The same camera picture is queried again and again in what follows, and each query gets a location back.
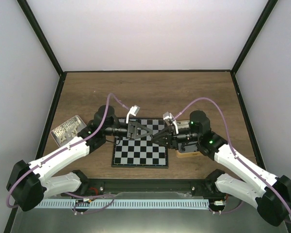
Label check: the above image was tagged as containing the pink tin of white pieces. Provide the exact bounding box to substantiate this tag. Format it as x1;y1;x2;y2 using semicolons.
50;115;86;147

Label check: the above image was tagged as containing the light blue slotted cable duct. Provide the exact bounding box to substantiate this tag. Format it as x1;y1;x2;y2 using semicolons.
36;199;209;210

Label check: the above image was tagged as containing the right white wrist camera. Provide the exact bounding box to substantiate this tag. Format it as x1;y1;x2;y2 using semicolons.
162;112;178;134

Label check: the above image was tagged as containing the black cage frame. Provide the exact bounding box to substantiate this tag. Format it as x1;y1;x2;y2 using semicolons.
3;0;291;233

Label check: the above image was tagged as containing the black and white chessboard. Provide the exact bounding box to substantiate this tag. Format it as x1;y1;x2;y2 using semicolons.
111;117;169;168

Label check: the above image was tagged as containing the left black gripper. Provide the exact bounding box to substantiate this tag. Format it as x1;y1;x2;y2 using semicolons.
105;121;153;140

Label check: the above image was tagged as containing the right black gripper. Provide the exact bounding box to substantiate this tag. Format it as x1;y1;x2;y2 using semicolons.
151;125;200;150

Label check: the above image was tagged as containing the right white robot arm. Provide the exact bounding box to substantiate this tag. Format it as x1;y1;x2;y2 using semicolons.
152;110;291;226

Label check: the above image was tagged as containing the yellow tin of black pieces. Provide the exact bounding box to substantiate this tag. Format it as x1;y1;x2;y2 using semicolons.
176;120;202;158

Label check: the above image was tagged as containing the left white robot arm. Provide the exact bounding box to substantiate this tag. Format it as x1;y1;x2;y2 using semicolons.
6;105;153;212

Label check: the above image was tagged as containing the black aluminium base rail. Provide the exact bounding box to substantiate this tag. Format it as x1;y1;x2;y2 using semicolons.
86;179;209;194

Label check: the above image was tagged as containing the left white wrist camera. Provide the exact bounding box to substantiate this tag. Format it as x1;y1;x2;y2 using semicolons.
126;105;140;124

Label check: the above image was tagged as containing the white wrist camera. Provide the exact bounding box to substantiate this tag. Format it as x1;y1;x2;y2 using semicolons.
126;105;140;124
162;112;178;134

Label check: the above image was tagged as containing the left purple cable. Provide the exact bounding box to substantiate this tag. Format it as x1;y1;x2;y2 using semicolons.
6;93;131;210

